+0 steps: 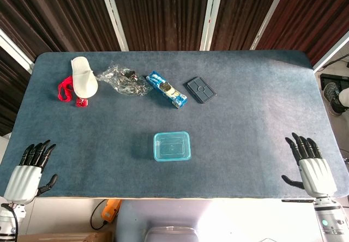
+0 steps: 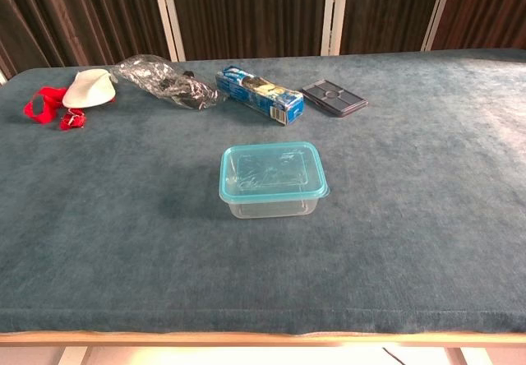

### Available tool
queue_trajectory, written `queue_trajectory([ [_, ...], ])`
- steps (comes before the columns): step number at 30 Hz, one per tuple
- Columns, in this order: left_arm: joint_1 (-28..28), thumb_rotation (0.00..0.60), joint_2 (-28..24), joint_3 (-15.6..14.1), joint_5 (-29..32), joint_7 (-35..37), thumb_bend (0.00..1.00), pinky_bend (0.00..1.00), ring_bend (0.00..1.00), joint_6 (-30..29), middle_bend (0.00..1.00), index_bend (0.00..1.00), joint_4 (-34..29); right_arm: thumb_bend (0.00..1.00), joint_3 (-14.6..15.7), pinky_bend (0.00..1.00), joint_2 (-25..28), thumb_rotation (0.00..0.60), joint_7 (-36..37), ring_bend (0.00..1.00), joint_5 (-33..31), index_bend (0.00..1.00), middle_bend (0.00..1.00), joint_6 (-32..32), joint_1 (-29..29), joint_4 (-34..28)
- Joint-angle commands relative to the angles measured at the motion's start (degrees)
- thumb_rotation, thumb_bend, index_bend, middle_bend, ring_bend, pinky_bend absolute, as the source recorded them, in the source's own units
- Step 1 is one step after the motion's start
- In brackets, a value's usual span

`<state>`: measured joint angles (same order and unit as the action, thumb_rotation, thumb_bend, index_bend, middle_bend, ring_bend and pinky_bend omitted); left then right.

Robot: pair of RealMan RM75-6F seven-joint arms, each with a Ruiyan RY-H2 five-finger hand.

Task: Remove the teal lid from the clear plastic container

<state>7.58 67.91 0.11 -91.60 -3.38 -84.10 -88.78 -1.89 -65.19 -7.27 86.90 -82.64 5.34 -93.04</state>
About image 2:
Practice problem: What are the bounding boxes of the blue snack package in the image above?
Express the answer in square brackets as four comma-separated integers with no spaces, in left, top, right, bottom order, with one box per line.
[215,65,306,127]

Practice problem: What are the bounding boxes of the crumpled clear plastic bag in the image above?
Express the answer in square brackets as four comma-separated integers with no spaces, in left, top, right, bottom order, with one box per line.
[110,53,226,112]

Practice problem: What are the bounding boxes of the blue carpet table cloth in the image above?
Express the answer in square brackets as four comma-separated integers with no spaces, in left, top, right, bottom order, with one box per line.
[0,48,526,335]

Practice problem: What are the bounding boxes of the dark brown curtain panel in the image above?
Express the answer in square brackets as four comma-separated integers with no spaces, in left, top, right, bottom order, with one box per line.
[0,0,173,81]
[339,0,448,57]
[430,0,526,53]
[167,0,330,62]

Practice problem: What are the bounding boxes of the white slipper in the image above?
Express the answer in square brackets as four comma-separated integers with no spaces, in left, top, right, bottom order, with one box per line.
[62,68,118,109]

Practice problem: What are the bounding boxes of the red ribbon strap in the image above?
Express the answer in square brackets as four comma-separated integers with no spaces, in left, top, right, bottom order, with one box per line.
[22,85,89,132]

